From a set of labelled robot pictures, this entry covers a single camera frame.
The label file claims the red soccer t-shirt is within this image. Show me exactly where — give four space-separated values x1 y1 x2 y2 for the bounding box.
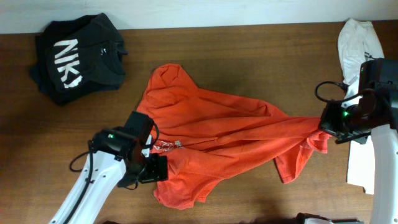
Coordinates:
137 64 329 210

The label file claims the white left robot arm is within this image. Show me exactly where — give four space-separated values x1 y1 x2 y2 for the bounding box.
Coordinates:
50 127 169 223

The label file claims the white printed t-shirt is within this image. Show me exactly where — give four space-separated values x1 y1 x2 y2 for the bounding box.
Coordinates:
338 19 384 195

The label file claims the dark navy folded garment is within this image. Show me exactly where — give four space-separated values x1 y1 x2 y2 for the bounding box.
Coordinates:
29 64 61 105

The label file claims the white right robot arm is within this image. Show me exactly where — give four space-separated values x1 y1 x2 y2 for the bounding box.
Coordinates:
318 58 397 223

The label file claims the black Nike t-shirt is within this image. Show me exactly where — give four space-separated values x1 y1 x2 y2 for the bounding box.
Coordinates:
35 13 128 105

